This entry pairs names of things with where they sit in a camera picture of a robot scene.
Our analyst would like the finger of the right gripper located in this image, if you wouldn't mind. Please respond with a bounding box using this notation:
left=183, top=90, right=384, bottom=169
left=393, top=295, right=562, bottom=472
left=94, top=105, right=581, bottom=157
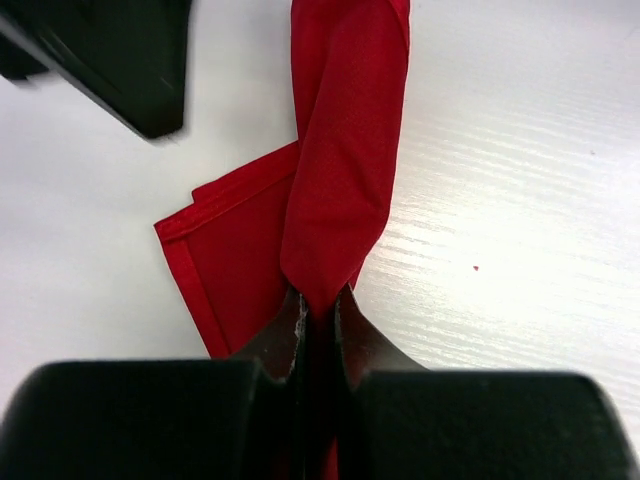
left=1, top=0, right=189, bottom=140

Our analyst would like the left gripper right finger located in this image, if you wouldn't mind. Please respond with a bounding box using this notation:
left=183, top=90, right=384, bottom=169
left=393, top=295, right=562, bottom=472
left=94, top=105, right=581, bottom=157
left=334, top=288, right=630, bottom=479

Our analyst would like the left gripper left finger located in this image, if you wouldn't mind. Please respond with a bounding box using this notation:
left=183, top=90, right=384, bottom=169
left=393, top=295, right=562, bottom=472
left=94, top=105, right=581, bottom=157
left=1, top=291, right=307, bottom=479

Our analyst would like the red cloth napkin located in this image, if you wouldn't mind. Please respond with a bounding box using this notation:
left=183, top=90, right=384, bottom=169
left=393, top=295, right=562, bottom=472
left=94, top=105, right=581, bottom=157
left=155, top=1, right=410, bottom=479

